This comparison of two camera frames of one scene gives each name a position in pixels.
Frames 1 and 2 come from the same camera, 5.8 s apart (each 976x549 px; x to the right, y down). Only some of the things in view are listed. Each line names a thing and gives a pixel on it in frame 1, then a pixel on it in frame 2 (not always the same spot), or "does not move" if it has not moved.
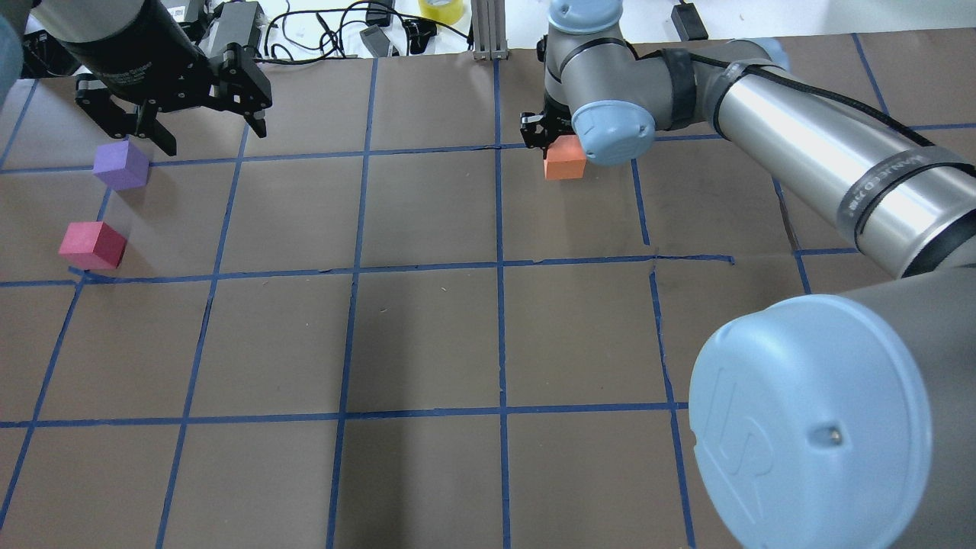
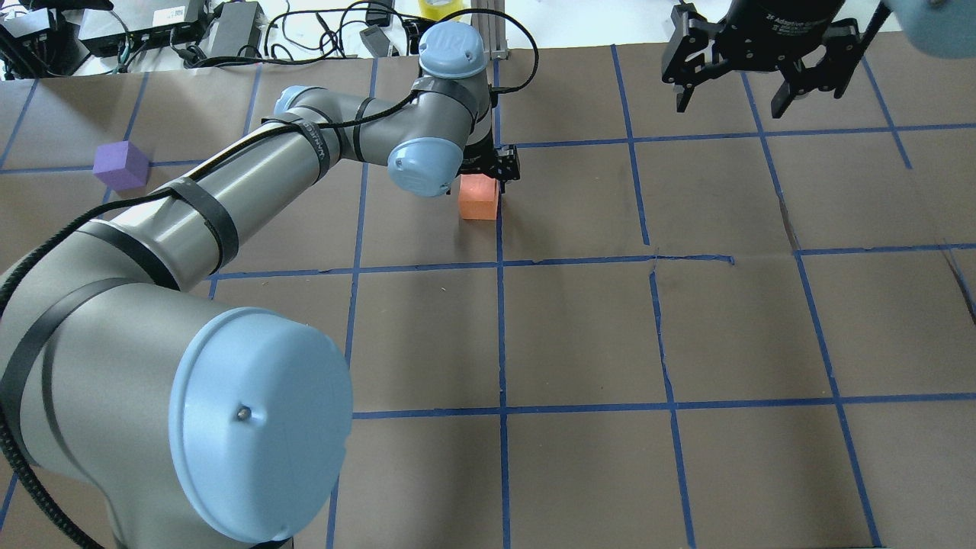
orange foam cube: [566, 158] to [478, 197]
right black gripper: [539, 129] to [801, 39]
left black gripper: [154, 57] to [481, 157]
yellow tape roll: [443, 11] does not move
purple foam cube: [120, 165] does not move
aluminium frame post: [489, 29] does not move
